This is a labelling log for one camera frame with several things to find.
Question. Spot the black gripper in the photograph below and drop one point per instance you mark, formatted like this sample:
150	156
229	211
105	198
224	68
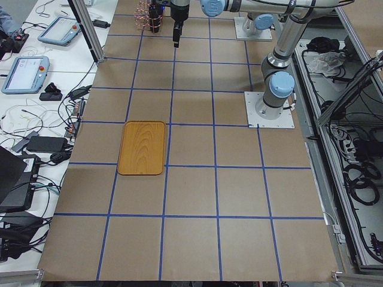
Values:
178	14

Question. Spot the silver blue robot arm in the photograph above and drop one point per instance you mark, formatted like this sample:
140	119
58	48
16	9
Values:
298	13

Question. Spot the dark bottle in basket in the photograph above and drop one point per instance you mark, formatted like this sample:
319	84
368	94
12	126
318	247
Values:
155	13

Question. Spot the wooden rectangular tray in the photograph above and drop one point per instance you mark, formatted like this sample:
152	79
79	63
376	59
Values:
142	148

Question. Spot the upper teach pendant tablet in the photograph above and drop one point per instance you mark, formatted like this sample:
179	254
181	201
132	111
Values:
60	32

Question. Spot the teach pendant tablet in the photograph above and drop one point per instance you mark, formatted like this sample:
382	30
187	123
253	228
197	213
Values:
27	75
60	32

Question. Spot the small black device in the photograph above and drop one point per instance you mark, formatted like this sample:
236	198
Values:
51	93

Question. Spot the white crumpled cloth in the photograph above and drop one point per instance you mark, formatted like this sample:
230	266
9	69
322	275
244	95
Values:
329	64

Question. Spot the lower teach pendant tablet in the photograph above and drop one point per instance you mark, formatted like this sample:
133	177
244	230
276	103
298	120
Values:
27	75

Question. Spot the black power adapter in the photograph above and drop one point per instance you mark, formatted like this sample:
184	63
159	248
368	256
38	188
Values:
46	144

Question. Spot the black laptop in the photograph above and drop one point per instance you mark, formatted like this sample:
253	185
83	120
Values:
18	174

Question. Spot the wire basket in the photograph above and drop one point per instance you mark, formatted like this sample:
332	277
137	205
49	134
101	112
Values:
141	15

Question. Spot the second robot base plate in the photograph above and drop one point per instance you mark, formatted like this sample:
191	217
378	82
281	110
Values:
246	31

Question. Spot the aluminium frame post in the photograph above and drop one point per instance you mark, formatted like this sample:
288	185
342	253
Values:
81	14

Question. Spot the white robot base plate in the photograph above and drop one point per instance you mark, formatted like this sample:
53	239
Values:
259	115

